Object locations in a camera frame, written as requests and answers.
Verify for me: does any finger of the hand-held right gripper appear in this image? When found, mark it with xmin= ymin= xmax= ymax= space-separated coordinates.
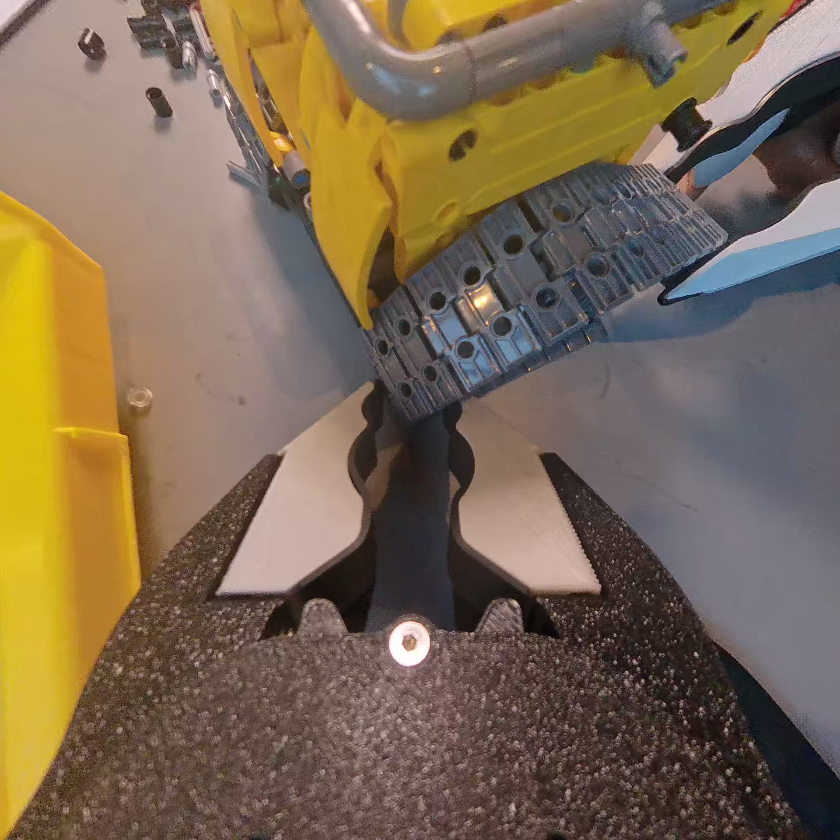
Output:
xmin=657 ymin=178 xmax=840 ymax=307
xmin=667 ymin=0 xmax=840 ymax=187

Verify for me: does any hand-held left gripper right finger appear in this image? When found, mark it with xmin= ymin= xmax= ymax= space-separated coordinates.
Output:
xmin=447 ymin=401 xmax=605 ymax=595

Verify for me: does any yellow toy brick bulldozer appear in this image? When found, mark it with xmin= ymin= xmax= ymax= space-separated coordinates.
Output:
xmin=197 ymin=0 xmax=802 ymax=332

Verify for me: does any yellow storage bin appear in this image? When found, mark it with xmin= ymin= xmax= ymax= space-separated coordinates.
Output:
xmin=0 ymin=191 xmax=143 ymax=828

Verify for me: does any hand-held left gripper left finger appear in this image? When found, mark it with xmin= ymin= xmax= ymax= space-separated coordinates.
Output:
xmin=214 ymin=384 xmax=388 ymax=598

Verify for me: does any grey toy track chain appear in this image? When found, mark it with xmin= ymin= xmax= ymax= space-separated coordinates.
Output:
xmin=208 ymin=59 xmax=316 ymax=217
xmin=365 ymin=161 xmax=731 ymax=424

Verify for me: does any pile of small brick pins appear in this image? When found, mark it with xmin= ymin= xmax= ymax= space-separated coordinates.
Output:
xmin=73 ymin=0 xmax=217 ymax=122

